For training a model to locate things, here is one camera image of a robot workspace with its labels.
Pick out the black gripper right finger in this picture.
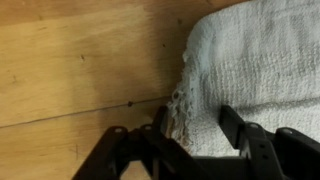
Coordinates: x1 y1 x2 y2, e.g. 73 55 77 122
218 104 320 180

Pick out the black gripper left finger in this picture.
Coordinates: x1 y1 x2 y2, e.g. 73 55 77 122
71 105 214 180

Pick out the white frayed cotton towel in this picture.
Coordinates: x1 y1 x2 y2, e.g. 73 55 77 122
165 0 320 158

